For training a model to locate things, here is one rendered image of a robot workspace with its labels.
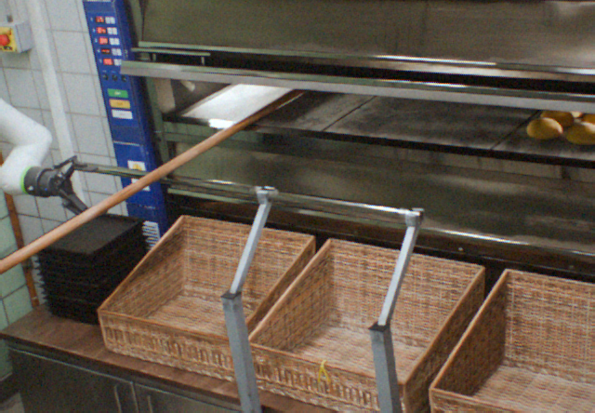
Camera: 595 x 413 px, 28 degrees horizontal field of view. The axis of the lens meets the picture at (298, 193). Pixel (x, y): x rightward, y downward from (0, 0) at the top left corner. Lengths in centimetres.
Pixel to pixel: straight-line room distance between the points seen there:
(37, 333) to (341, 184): 118
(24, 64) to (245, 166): 99
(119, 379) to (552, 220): 146
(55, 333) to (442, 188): 143
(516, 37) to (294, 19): 72
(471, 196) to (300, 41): 68
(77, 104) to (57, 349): 88
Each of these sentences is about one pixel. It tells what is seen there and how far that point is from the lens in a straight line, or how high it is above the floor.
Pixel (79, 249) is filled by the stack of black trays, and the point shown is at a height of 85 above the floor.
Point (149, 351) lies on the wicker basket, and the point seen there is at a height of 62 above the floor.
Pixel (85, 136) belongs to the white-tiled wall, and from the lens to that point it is 432.
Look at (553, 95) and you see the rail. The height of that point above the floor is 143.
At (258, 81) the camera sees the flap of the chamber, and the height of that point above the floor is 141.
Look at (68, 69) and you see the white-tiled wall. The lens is 426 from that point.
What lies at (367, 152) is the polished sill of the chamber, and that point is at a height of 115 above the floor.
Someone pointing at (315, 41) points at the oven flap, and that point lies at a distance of 350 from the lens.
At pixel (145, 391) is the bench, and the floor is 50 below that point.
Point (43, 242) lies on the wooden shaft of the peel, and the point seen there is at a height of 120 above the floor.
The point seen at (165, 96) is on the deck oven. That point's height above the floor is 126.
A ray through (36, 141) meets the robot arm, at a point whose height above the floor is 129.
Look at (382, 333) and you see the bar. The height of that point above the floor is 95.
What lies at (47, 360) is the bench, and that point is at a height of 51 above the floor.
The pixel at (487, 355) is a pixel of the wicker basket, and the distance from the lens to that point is 342.
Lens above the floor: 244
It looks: 23 degrees down
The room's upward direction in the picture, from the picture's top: 9 degrees counter-clockwise
